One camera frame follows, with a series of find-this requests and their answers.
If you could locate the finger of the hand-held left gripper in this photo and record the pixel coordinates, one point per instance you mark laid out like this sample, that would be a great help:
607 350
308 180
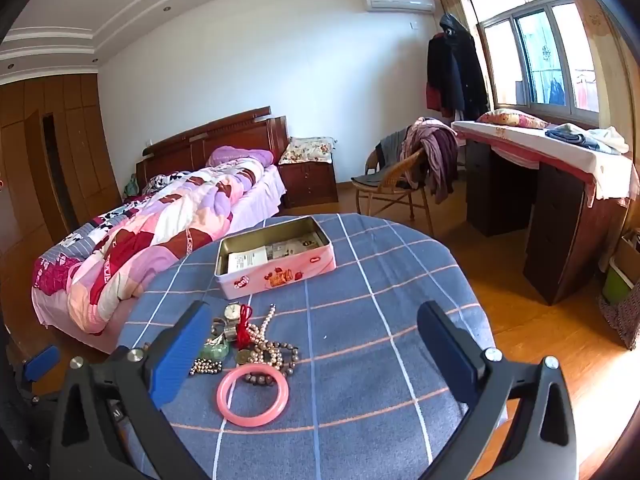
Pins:
42 362

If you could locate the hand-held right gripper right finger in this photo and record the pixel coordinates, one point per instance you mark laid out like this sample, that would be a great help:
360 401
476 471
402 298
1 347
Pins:
447 355

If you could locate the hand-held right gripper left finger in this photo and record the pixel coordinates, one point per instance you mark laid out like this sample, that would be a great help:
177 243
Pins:
180 355

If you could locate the pink bangle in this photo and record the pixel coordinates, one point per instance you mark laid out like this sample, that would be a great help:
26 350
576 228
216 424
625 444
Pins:
220 395

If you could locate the pink tin box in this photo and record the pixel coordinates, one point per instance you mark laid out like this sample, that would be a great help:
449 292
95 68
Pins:
280 280

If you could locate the silver wristwatch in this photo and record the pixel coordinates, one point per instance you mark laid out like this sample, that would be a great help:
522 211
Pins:
231 311

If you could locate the blue plaid tablecloth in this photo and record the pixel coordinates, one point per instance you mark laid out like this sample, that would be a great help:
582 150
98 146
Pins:
375 310

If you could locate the white paper card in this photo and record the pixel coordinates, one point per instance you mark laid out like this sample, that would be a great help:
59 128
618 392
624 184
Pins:
247 260

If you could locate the pink patchwork quilt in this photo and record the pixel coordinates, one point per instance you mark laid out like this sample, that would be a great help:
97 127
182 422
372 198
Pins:
175 220

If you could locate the dark wooden desk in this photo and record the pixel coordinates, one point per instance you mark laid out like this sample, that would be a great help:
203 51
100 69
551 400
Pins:
525 200

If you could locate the green bag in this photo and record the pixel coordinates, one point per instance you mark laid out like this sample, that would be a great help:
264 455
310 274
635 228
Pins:
131 185

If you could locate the dark patterned bag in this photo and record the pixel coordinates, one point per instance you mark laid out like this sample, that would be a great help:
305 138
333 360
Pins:
622 320

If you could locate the wicker chair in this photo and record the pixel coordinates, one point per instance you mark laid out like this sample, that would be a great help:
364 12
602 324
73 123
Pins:
395 180

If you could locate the green bin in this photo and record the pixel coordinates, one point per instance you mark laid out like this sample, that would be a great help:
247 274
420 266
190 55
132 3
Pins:
617 285

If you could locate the purple pink clothes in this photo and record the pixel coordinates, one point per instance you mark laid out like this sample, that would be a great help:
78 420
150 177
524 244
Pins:
432 155

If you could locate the cardboard box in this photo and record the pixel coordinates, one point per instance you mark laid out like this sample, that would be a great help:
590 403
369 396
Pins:
627 255

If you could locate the purple pillow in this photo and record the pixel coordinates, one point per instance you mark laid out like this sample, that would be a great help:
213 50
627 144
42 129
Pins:
240 156

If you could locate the wooden nightstand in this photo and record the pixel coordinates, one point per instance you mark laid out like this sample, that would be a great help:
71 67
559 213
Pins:
307 182

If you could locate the grey garment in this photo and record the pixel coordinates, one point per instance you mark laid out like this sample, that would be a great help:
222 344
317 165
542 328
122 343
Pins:
392 145

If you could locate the wooden bed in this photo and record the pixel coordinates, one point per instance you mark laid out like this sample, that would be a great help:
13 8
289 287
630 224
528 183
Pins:
225 130

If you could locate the wooden wardrobe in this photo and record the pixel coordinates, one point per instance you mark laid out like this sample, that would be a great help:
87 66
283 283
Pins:
65 125

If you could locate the floral cushion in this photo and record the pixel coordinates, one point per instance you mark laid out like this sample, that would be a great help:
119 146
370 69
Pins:
305 149

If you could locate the pink floral pillow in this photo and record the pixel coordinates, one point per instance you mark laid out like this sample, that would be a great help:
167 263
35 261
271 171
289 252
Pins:
510 119

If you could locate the pile of folded clothes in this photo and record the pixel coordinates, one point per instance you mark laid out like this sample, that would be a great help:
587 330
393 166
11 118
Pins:
585 137

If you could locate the hanging dark coats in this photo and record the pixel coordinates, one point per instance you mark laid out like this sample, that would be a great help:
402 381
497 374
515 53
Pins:
455 75

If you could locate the window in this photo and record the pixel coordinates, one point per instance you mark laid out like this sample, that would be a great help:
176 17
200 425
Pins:
540 55

